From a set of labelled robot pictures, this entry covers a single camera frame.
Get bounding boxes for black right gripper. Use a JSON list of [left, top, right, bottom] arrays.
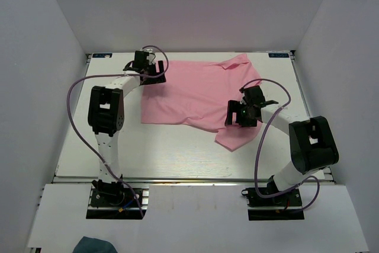
[[225, 100, 258, 127]]

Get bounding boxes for pink t-shirt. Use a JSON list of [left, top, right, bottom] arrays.
[[140, 53, 262, 151]]

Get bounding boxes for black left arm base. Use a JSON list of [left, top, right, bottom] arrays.
[[86, 180, 149, 220]]

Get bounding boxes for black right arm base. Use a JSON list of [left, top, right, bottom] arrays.
[[241, 187, 304, 221]]

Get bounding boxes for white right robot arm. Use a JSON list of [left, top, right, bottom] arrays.
[[225, 86, 339, 205]]

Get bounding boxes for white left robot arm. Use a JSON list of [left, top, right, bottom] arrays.
[[88, 45, 167, 184]]

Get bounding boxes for left blue logo sticker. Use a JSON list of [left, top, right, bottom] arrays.
[[92, 53, 113, 58]]

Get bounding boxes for dark teal cloth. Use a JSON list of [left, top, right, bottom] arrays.
[[72, 236, 118, 253]]

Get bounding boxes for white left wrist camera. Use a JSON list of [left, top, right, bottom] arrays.
[[145, 49, 156, 65]]

